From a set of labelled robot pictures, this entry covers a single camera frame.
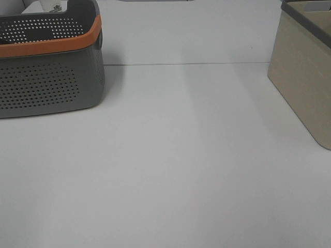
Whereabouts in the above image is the beige bin grey rim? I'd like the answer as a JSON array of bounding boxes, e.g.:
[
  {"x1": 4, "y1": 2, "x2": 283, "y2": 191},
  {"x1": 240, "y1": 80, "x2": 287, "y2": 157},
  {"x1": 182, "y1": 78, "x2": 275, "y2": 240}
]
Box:
[{"x1": 267, "y1": 1, "x2": 330, "y2": 149}]

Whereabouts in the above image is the white printed object behind basket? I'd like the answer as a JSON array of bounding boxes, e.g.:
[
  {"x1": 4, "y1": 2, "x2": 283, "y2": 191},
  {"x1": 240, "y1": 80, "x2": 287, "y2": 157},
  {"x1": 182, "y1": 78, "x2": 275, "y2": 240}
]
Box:
[{"x1": 22, "y1": 1, "x2": 67, "y2": 14}]

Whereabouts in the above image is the grey perforated basket orange rim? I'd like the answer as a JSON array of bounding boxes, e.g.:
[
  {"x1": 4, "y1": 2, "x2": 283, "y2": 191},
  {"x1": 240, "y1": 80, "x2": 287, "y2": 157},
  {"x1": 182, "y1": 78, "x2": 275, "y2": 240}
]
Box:
[{"x1": 1, "y1": 1, "x2": 105, "y2": 118}]

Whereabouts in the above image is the dark navy towel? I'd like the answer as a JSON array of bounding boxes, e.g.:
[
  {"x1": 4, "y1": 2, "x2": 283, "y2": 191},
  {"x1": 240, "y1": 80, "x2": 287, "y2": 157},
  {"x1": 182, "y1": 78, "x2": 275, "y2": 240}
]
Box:
[{"x1": 0, "y1": 39, "x2": 12, "y2": 45}]

